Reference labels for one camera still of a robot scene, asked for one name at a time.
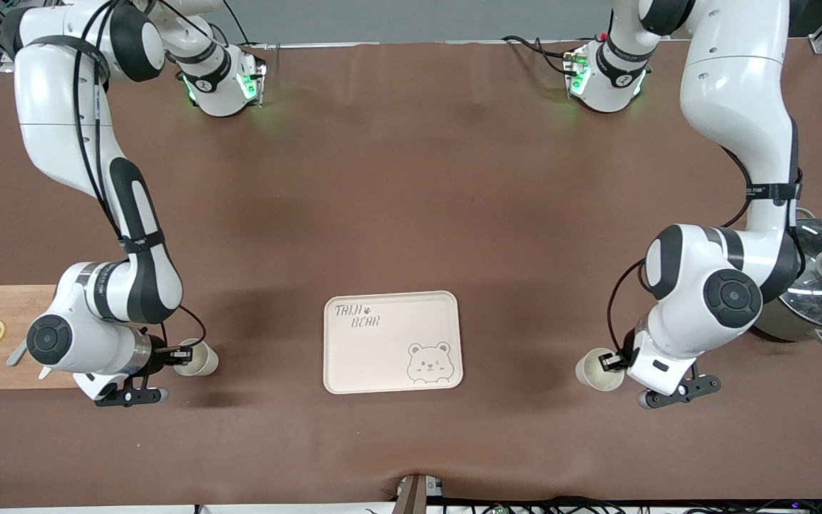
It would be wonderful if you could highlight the grey table edge device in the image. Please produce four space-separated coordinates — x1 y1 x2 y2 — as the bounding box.
395 473 445 514

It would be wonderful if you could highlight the black right base cable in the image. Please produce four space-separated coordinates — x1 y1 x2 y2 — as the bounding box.
211 18 253 49

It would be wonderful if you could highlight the cream bear print tray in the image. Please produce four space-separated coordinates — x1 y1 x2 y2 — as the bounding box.
323 291 465 395

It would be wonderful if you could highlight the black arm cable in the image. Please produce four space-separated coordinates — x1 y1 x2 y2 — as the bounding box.
72 0 206 354
606 118 804 358

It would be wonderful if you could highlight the black left base cable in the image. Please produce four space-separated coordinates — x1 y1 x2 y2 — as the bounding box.
502 34 577 78

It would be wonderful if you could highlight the grey-green electric pot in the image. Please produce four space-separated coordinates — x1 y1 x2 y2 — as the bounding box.
750 207 822 351

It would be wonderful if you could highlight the brown table cover sheet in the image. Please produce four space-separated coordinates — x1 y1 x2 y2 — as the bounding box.
0 39 822 509

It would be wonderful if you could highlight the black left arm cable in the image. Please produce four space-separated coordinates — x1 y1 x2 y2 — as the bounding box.
606 118 804 358

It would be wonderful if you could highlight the white plastic cup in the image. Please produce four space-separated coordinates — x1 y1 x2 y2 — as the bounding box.
574 348 627 393
172 341 220 378

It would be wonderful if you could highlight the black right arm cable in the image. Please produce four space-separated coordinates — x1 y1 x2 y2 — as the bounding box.
72 0 206 354

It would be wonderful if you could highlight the black base cable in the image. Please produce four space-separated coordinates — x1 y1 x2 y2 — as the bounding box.
211 18 253 49
502 34 577 78

